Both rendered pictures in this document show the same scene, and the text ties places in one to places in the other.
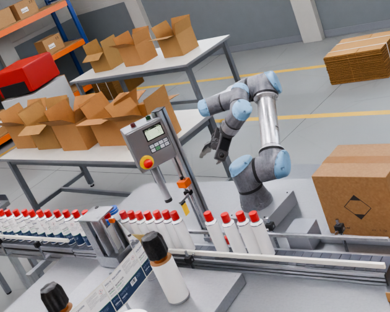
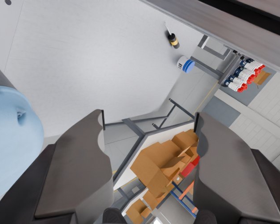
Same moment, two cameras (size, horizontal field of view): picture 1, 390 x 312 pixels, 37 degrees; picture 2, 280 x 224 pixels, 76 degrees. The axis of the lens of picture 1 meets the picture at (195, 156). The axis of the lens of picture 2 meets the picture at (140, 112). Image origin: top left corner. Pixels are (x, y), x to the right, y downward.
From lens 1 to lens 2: 241 cm
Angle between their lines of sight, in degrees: 18
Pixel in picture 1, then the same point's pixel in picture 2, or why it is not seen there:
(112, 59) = not seen: hidden behind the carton
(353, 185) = not seen: outside the picture
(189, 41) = (131, 213)
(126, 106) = (170, 169)
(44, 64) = (185, 171)
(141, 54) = (150, 194)
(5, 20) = not seen: hidden behind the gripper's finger
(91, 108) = (184, 160)
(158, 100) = (156, 184)
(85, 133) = (180, 143)
